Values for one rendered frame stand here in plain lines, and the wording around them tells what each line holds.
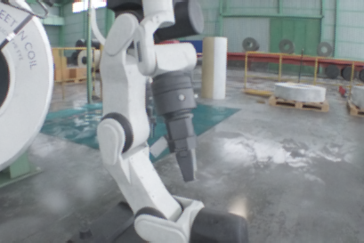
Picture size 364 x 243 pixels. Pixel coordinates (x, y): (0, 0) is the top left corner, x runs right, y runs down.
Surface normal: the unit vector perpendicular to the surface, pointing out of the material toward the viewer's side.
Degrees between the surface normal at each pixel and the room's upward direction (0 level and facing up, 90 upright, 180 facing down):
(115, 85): 90
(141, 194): 90
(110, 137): 90
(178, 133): 76
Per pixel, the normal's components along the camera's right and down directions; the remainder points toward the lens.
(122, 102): -0.40, 0.21
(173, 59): 0.43, -0.12
